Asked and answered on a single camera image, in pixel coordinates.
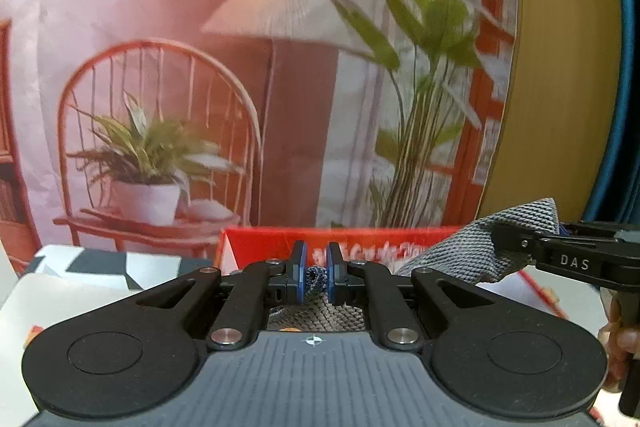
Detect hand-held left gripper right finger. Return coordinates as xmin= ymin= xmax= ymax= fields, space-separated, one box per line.
xmin=326 ymin=242 xmax=497 ymax=352

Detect person's right hand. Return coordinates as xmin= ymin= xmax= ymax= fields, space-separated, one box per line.
xmin=599 ymin=296 xmax=634 ymax=394

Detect printed wall backdrop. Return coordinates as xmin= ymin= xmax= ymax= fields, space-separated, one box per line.
xmin=0 ymin=0 xmax=519 ymax=269

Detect grey knit cloth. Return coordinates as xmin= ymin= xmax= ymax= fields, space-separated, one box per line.
xmin=265 ymin=197 xmax=560 ymax=334

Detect wooden panel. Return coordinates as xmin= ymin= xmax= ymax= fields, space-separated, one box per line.
xmin=475 ymin=0 xmax=627 ymax=229

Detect printed tablecloth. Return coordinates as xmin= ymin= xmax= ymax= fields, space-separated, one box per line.
xmin=0 ymin=244 xmax=609 ymax=427

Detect red cardboard box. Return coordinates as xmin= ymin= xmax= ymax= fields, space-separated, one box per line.
xmin=215 ymin=225 xmax=572 ymax=324

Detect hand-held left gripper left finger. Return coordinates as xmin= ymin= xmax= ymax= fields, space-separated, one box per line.
xmin=134 ymin=241 xmax=307 ymax=351

